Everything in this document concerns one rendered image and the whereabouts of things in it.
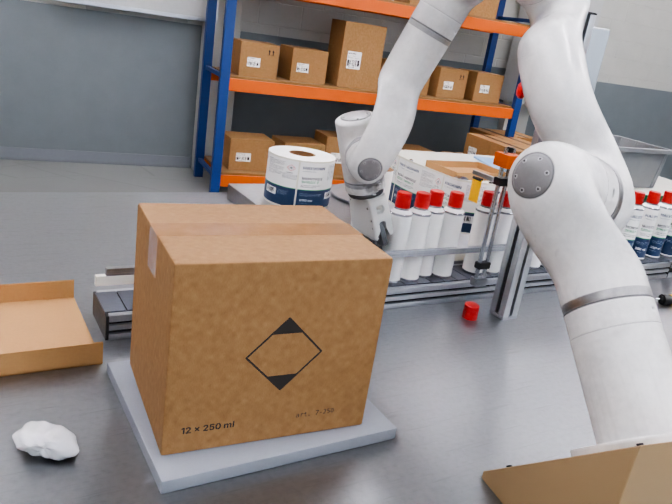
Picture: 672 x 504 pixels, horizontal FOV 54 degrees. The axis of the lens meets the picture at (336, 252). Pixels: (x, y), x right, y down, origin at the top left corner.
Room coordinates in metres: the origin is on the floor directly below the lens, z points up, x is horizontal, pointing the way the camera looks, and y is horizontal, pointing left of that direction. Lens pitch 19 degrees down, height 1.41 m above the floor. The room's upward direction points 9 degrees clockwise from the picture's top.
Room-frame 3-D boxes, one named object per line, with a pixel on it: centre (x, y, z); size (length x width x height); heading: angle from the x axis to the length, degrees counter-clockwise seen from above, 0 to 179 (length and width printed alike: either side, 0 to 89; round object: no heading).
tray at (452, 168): (3.21, -0.57, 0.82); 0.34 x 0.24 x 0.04; 123
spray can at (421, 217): (1.42, -0.17, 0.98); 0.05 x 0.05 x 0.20
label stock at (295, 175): (1.94, 0.14, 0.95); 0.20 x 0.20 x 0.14
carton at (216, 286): (0.88, 0.11, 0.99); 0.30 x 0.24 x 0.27; 119
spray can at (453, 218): (1.48, -0.25, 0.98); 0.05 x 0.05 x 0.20
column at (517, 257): (1.41, -0.40, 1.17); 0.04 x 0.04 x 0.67; 33
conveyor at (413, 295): (1.51, -0.29, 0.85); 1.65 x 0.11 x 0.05; 123
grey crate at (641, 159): (3.66, -1.38, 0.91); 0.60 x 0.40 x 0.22; 120
